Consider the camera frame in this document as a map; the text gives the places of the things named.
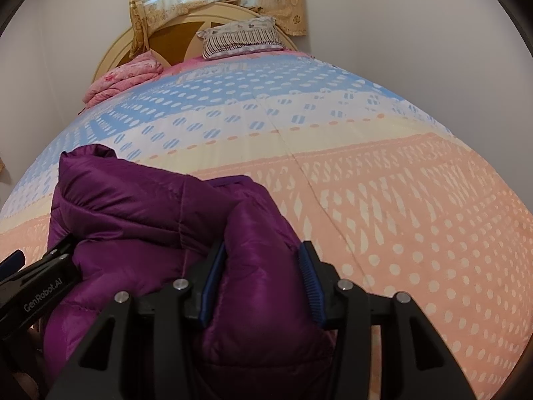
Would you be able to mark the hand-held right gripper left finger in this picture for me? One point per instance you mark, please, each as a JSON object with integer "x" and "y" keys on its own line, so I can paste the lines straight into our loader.
{"x": 212, "y": 277}

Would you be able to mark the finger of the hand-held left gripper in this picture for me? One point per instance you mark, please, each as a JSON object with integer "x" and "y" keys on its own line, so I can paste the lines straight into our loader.
{"x": 11, "y": 261}
{"x": 52, "y": 254}

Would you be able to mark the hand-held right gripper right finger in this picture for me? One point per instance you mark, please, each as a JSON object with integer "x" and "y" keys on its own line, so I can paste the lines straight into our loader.
{"x": 312, "y": 277}

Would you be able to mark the purple hooded puffer jacket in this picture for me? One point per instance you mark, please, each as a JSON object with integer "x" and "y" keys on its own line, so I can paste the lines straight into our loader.
{"x": 145, "y": 216}

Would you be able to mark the golden patterned side curtain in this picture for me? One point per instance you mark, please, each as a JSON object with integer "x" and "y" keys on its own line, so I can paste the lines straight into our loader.
{"x": 2, "y": 166}

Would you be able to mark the dotted pastel bed sheet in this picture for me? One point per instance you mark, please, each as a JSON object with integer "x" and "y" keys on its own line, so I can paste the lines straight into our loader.
{"x": 374, "y": 196}

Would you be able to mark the folded pink floral blanket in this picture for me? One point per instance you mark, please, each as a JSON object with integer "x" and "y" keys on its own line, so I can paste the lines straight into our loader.
{"x": 120, "y": 77}

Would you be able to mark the striped grey pillow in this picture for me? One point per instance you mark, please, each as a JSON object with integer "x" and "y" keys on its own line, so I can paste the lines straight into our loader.
{"x": 241, "y": 37}

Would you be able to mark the cream wooden headboard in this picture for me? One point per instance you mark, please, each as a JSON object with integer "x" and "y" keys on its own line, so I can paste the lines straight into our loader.
{"x": 175, "y": 33}

